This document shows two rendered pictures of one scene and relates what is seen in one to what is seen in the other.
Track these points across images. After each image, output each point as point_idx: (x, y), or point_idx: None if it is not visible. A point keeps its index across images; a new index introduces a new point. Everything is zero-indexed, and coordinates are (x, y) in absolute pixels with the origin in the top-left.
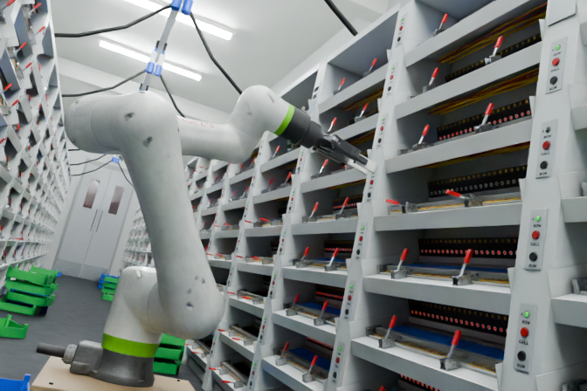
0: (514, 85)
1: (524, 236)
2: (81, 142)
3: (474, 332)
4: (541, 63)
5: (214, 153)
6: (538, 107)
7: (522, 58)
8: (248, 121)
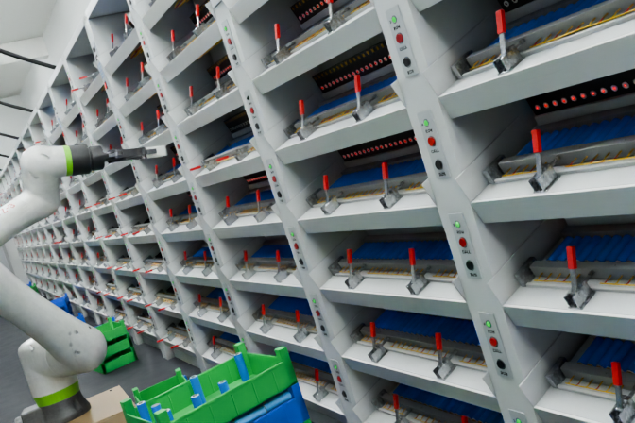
0: None
1: (270, 179)
2: None
3: None
4: (223, 41)
5: (28, 223)
6: (237, 78)
7: (214, 33)
8: (40, 183)
